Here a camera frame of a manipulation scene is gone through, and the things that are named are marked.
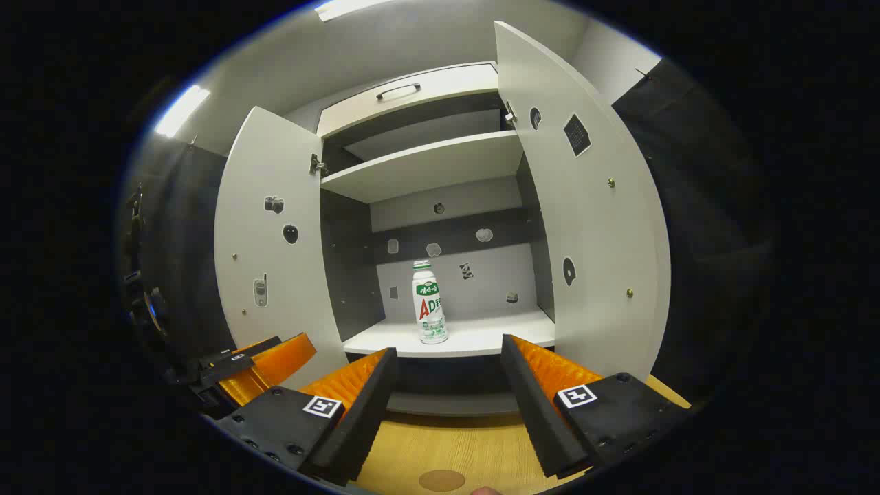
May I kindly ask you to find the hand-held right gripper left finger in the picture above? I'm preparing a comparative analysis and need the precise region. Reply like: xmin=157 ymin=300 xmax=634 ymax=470
xmin=210 ymin=347 xmax=399 ymax=487

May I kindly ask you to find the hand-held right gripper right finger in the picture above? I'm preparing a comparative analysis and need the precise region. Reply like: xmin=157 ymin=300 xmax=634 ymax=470
xmin=500 ymin=334 xmax=692 ymax=480

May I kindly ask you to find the round brown coaster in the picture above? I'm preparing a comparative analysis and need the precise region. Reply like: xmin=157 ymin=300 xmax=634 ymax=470
xmin=418 ymin=469 xmax=467 ymax=492

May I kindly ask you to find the white door with camera sticker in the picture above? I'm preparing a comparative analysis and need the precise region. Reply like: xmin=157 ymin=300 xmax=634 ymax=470
xmin=214 ymin=105 xmax=350 ymax=391

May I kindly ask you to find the white bottle with green label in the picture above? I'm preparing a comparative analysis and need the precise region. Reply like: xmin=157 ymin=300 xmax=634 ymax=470
xmin=411 ymin=260 xmax=449 ymax=345

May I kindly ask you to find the white door with headphones sticker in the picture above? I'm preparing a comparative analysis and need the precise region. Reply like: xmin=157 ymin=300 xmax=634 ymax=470
xmin=494 ymin=21 xmax=671 ymax=382

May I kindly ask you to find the white and grey cabinet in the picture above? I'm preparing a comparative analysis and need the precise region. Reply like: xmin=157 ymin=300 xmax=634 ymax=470
xmin=316 ymin=62 xmax=558 ymax=417

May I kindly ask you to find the white cabinet shelf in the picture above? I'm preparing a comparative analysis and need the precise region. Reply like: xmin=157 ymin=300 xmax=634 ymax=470
xmin=320 ymin=131 xmax=525 ymax=204

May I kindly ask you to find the white cabinet drawer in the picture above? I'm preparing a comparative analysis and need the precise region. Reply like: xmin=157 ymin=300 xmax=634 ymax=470
xmin=318 ymin=63 xmax=501 ymax=138

